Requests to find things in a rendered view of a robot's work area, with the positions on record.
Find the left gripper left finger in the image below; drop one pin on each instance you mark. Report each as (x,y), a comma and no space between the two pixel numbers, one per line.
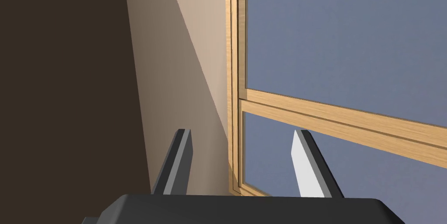
(177,168)

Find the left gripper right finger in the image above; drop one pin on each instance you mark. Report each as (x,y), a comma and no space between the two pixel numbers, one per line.
(310,168)

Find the wooden framed window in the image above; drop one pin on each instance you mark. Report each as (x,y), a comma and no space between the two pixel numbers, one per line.
(349,112)

